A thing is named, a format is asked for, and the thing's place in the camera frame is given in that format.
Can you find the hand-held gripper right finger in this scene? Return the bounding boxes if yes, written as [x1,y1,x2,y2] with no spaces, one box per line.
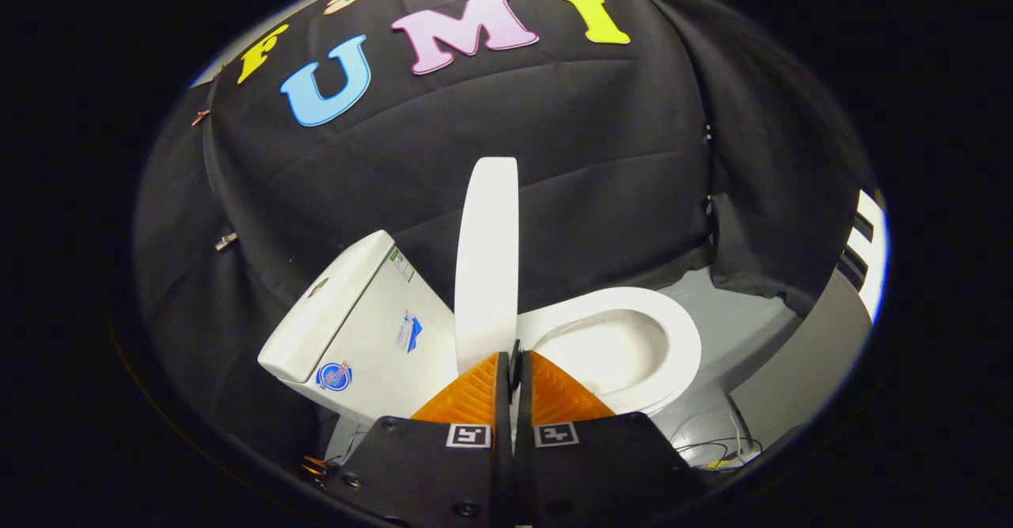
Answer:
[511,350,713,528]

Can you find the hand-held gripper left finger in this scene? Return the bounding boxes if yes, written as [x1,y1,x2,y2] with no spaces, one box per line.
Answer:
[328,352,514,528]

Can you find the white toilet lid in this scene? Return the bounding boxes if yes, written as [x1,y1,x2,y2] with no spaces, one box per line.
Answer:
[454,157,520,375]

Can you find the white toilet tank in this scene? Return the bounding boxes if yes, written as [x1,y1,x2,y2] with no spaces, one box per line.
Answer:
[257,230,461,426]

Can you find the white toilet bowl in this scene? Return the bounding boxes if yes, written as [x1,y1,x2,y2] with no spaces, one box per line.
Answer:
[514,287,749,465]

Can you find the grey board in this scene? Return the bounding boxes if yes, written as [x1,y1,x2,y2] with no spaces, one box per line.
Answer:
[728,271,873,454]

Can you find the black backdrop cloth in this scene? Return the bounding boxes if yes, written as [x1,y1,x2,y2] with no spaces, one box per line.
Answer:
[133,0,875,465]

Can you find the black and white striped panel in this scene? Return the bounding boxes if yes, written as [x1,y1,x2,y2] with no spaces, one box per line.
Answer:
[837,189,890,323]

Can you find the black floor cables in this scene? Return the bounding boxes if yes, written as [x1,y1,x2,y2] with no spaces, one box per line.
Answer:
[673,409,764,472]

